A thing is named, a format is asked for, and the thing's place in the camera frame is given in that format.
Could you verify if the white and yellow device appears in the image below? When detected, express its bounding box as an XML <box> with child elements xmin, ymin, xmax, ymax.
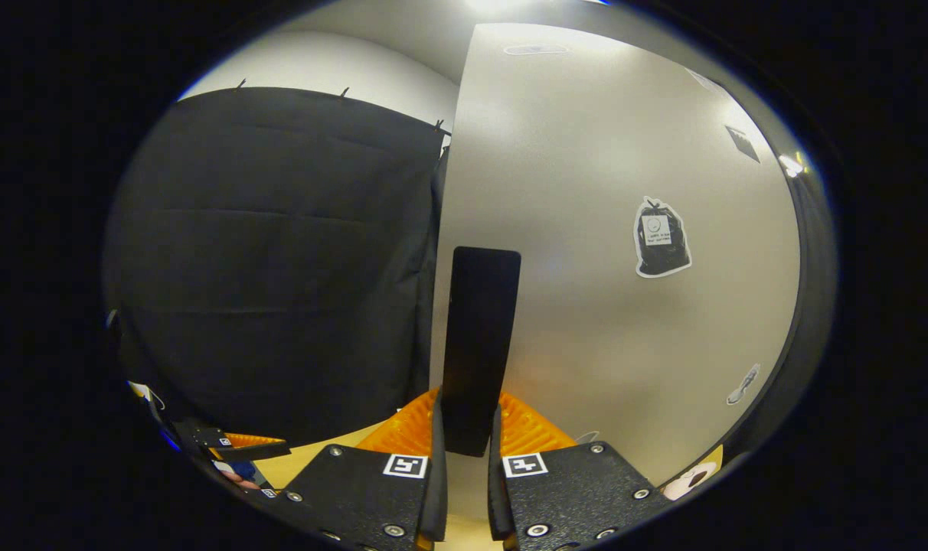
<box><xmin>127</xmin><ymin>380</ymin><xmax>166</xmax><ymax>410</ymax></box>

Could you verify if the grey cabinet door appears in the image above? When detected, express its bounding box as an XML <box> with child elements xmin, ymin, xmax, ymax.
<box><xmin>430</xmin><ymin>21</ymin><xmax>803</xmax><ymax>529</ymax></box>

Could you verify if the pink plush donut toy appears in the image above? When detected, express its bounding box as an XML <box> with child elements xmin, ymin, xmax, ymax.
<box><xmin>663</xmin><ymin>459</ymin><xmax>719</xmax><ymax>502</ymax></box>

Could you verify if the pink and blue tissue pack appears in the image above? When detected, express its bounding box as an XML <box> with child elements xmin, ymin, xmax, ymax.
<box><xmin>211</xmin><ymin>458</ymin><xmax>262</xmax><ymax>491</ymax></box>

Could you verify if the large ceiling light panel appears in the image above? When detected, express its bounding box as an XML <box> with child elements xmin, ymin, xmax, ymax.
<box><xmin>464</xmin><ymin>0</ymin><xmax>557</xmax><ymax>11</ymax></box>

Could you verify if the black backdrop cloth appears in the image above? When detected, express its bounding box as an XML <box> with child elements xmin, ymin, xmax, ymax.
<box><xmin>104</xmin><ymin>86</ymin><xmax>446</xmax><ymax>452</ymax></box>

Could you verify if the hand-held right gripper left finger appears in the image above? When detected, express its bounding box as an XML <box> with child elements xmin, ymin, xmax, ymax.
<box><xmin>261</xmin><ymin>386</ymin><xmax>449</xmax><ymax>551</ymax></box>

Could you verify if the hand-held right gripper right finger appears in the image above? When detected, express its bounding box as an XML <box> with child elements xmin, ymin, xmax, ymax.
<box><xmin>487</xmin><ymin>390</ymin><xmax>673</xmax><ymax>551</ymax></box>

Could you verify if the black cabinet door handle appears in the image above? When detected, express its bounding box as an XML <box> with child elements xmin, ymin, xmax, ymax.
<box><xmin>441</xmin><ymin>246</ymin><xmax>523</xmax><ymax>458</ymax></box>

